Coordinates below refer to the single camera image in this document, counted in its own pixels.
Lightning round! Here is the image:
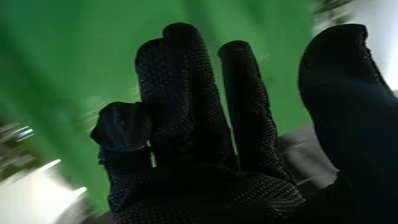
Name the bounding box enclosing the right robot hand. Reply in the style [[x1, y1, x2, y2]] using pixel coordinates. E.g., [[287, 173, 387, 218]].
[[86, 21, 398, 224]]

